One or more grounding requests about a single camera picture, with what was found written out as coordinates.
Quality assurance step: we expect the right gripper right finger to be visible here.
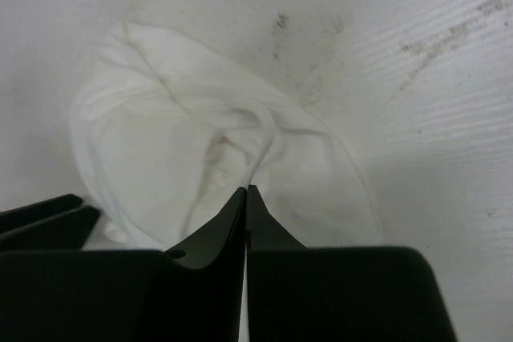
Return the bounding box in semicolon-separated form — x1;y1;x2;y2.
245;185;306;250

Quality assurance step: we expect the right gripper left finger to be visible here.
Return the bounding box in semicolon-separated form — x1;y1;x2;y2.
164;187;246;270

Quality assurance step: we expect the white tank top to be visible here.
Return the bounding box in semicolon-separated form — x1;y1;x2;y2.
70;22;382;250

